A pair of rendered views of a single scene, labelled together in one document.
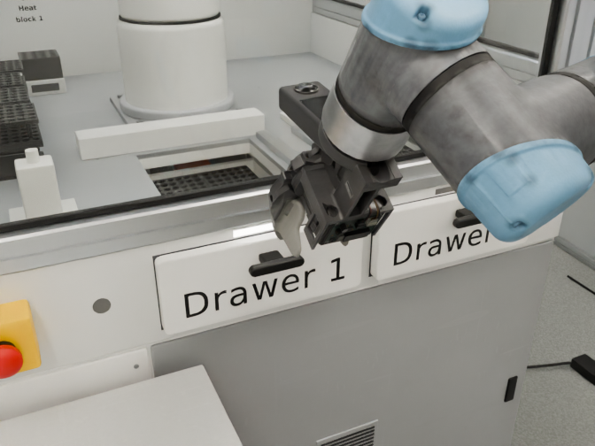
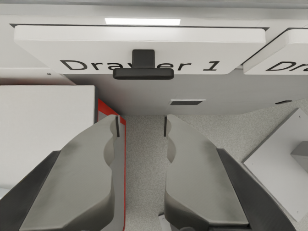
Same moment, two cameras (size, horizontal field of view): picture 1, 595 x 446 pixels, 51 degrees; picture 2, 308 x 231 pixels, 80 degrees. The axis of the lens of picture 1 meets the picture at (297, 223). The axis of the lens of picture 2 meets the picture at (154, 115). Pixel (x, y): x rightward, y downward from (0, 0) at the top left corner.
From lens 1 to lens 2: 65 cm
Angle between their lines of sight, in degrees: 56
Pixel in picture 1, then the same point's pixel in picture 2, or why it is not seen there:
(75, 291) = not seen: outside the picture
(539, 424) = not seen: hidden behind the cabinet
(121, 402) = (34, 99)
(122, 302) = (6, 47)
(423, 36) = not seen: outside the picture
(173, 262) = (31, 41)
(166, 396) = (62, 105)
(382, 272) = (252, 71)
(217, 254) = (82, 42)
